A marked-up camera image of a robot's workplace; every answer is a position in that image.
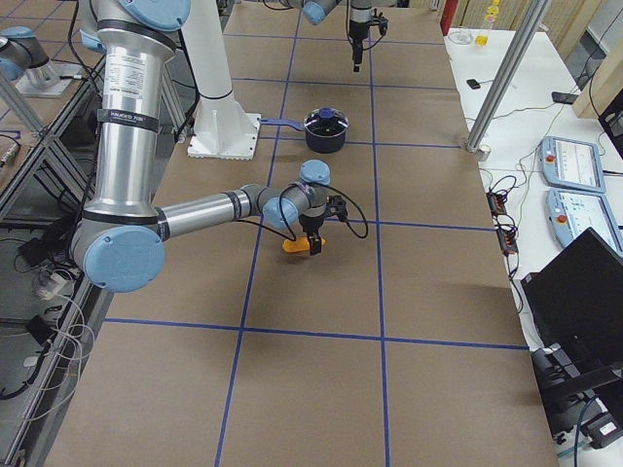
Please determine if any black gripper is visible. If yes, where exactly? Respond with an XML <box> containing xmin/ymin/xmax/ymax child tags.
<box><xmin>348</xmin><ymin>21</ymin><xmax>368</xmax><ymax>73</ymax></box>
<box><xmin>299</xmin><ymin>214</ymin><xmax>324</xmax><ymax>256</ymax></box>

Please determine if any yellow toy corn cob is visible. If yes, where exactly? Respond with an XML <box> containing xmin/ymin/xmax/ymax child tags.
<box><xmin>281</xmin><ymin>237</ymin><xmax>326</xmax><ymax>254</ymax></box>

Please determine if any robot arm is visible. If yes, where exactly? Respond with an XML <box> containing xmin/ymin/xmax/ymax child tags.
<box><xmin>262</xmin><ymin>0</ymin><xmax>388</xmax><ymax>73</ymax></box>
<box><xmin>72</xmin><ymin>1</ymin><xmax>330</xmax><ymax>293</ymax></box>

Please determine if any glass pot lid purple knob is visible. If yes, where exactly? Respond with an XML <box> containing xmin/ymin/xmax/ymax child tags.
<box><xmin>303</xmin><ymin>107</ymin><xmax>349</xmax><ymax>137</ymax></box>

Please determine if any small black device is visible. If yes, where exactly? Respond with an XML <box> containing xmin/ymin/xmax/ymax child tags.
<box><xmin>466</xmin><ymin>79</ymin><xmax>482</xmax><ymax>90</ymax></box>

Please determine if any brown paper table cover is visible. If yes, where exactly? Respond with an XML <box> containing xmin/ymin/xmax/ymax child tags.
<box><xmin>46</xmin><ymin>3</ymin><xmax>557</xmax><ymax>466</ymax></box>

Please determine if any smartphone on desk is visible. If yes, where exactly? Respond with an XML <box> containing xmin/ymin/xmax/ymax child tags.
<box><xmin>551</xmin><ymin>91</ymin><xmax>578</xmax><ymax>105</ymax></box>

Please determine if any far blue teach pendant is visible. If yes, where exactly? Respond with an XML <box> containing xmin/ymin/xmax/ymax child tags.
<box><xmin>536</xmin><ymin>135</ymin><xmax>605</xmax><ymax>194</ymax></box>

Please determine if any blue teach pendant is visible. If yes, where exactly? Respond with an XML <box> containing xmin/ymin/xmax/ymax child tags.
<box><xmin>546</xmin><ymin>188</ymin><xmax>622</xmax><ymax>255</ymax></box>
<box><xmin>536</xmin><ymin>135</ymin><xmax>605</xmax><ymax>194</ymax></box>

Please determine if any near blue teach pendant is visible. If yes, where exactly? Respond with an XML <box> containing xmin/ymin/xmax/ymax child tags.
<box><xmin>546</xmin><ymin>188</ymin><xmax>622</xmax><ymax>255</ymax></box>

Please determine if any black monitor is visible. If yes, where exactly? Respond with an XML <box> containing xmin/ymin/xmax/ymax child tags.
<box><xmin>521</xmin><ymin>228</ymin><xmax>622</xmax><ymax>365</ymax></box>

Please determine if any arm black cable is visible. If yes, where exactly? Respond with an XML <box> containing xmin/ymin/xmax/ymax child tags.
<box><xmin>238</xmin><ymin>183</ymin><xmax>371</xmax><ymax>242</ymax></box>

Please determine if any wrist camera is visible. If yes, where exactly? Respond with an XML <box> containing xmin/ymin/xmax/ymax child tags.
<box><xmin>372</xmin><ymin>10</ymin><xmax>388</xmax><ymax>37</ymax></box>
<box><xmin>324</xmin><ymin>196</ymin><xmax>348</xmax><ymax>223</ymax></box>

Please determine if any dark blue saucepan purple handle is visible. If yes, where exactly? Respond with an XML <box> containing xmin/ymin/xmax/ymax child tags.
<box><xmin>260</xmin><ymin>107</ymin><xmax>349</xmax><ymax>154</ymax></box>

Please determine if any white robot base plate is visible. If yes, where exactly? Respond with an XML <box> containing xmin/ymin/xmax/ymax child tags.
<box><xmin>187</xmin><ymin>110</ymin><xmax>261</xmax><ymax>161</ymax></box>

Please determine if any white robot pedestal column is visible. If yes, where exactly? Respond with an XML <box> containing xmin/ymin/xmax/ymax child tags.
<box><xmin>182</xmin><ymin>0</ymin><xmax>234</xmax><ymax>130</ymax></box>

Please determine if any aluminium frame post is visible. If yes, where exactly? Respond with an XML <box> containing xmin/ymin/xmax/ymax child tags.
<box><xmin>464</xmin><ymin>0</ymin><xmax>551</xmax><ymax>162</ymax></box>

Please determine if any black cable hub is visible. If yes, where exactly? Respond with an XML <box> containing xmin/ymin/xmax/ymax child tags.
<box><xmin>486</xmin><ymin>190</ymin><xmax>519</xmax><ymax>257</ymax></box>

